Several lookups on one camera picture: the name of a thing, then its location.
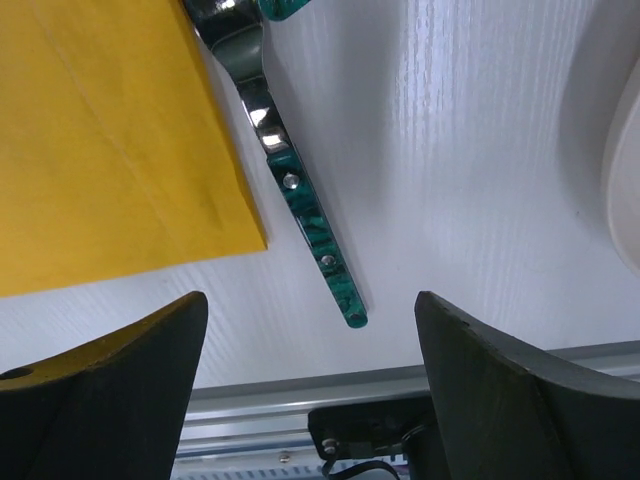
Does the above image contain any white bowl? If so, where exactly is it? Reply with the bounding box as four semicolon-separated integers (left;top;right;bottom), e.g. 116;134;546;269
559;0;640;281

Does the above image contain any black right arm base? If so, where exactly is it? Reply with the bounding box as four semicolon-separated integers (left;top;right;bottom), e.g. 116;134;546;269
307;393;451;479

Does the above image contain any aluminium rail frame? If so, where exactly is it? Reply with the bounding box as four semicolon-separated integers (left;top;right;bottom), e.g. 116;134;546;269
172;339;640;480

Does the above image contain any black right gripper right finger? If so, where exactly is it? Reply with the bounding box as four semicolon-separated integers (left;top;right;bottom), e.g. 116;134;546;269
414;292;639;479

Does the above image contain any green handled fork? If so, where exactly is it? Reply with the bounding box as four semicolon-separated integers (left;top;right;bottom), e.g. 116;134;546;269
184;0;368;329

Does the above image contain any green handled spoon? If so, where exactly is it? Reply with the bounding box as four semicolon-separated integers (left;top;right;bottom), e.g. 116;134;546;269
257;0;310;22

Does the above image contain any yellow cartoon placemat cloth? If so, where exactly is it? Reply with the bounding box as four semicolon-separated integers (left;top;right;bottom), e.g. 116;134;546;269
1;1;267;296

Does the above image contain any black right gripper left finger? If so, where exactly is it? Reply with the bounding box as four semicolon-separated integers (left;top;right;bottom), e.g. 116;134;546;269
1;291;208;479

